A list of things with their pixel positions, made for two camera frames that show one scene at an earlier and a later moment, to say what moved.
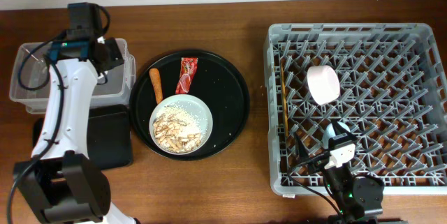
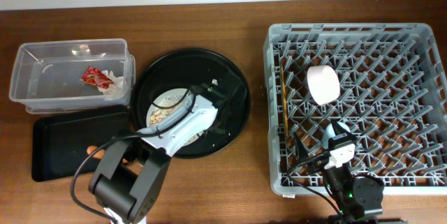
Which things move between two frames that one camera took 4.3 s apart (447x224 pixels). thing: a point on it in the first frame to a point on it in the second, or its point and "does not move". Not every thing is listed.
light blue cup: x=330 y=132 does not move
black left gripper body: x=117 y=55 to x=223 y=128
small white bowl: x=323 y=83 does not move
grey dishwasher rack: x=387 y=81 does not move
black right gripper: x=302 y=157 does not move
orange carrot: x=155 y=78 to x=100 y=153
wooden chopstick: x=285 y=98 does not move
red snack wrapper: x=188 y=68 to x=94 y=76
